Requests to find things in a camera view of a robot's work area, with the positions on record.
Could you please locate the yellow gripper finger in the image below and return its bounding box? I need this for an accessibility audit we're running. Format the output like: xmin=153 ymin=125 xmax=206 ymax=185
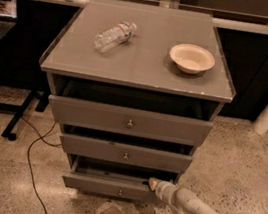
xmin=148 ymin=177 xmax=160 ymax=191

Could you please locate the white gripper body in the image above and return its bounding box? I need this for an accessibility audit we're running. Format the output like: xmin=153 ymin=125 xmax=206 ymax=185
xmin=155 ymin=181 xmax=179 ymax=207

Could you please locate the grey bottom drawer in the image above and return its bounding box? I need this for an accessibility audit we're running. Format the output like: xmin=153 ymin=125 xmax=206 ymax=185
xmin=63 ymin=154 xmax=180 ymax=202

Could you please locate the grey drawer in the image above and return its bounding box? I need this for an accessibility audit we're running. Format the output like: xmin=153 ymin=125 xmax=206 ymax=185
xmin=49 ymin=95 xmax=212 ymax=146
xmin=63 ymin=154 xmax=180 ymax=202
xmin=60 ymin=133 xmax=193 ymax=172

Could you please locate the grey middle drawer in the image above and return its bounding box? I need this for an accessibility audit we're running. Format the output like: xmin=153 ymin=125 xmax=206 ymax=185
xmin=60 ymin=133 xmax=193 ymax=172

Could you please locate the grey drawer cabinet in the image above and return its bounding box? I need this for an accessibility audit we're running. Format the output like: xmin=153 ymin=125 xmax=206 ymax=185
xmin=22 ymin=0 xmax=248 ymax=202

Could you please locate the grey top drawer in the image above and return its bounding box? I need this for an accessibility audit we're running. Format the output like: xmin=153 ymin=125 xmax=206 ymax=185
xmin=49 ymin=95 xmax=212 ymax=146

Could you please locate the white paper bowl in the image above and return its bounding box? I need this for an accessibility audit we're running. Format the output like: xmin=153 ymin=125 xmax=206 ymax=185
xmin=169 ymin=43 xmax=215 ymax=75

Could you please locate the clear plastic water bottle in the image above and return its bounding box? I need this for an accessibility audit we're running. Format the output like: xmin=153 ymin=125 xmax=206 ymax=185
xmin=94 ymin=21 xmax=137 ymax=53

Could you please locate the black floor cable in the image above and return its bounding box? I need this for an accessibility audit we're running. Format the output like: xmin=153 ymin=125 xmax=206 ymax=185
xmin=0 ymin=86 xmax=71 ymax=214

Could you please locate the black side table frame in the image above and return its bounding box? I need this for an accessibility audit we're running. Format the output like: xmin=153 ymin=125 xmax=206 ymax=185
xmin=0 ymin=90 xmax=50 ymax=141

